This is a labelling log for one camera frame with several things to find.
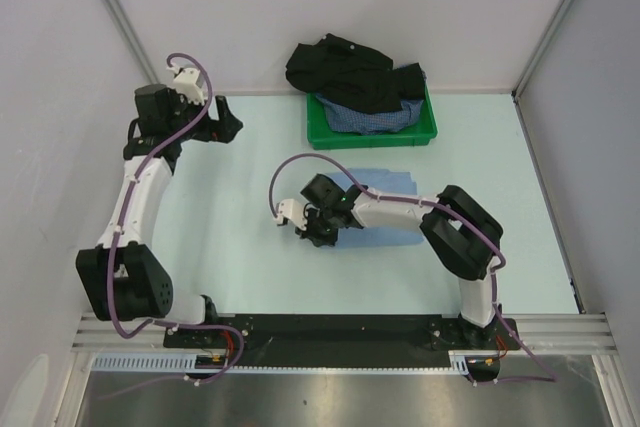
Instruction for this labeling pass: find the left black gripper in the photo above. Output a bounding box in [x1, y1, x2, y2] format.
[167, 89, 242, 144]

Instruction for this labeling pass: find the light blue long sleeve shirt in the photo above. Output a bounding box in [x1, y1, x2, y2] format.
[335, 169, 424, 250]

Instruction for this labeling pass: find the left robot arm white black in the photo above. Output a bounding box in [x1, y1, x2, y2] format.
[75, 84, 243, 347]

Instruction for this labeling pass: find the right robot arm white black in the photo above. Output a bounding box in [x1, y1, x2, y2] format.
[276, 174, 506, 348]

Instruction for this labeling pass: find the black long sleeve shirt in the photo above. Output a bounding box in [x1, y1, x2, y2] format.
[285, 33, 426, 114]

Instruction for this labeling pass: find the dark blue checked shirt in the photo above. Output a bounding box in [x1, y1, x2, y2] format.
[314, 63, 427, 135]

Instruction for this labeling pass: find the green plastic bin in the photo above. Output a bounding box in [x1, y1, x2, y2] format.
[306, 89, 438, 150]

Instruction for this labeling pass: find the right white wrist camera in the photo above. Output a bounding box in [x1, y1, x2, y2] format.
[275, 199, 307, 231]

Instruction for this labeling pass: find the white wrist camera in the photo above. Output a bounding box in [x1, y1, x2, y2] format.
[275, 199, 307, 231]
[167, 66, 208, 106]

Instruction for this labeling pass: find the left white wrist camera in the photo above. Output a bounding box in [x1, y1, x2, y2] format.
[167, 66, 208, 106]

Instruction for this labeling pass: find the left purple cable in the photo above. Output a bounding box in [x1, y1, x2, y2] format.
[94, 51, 246, 401]

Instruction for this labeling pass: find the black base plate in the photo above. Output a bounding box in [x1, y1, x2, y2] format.
[164, 313, 521, 369]

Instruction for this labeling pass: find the left aluminium corner post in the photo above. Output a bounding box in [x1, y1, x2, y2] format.
[101, 0, 160, 84]

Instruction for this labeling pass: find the aluminium corner post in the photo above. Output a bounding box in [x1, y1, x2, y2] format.
[511, 0, 577, 103]
[101, 0, 160, 84]

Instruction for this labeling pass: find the aluminium frame rail front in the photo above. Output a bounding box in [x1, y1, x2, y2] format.
[70, 311, 621, 354]

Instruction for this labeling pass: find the white slotted cable duct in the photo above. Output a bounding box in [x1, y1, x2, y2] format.
[93, 353, 197, 372]

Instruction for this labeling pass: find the right aluminium corner post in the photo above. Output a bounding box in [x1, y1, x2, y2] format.
[511, 0, 577, 103]

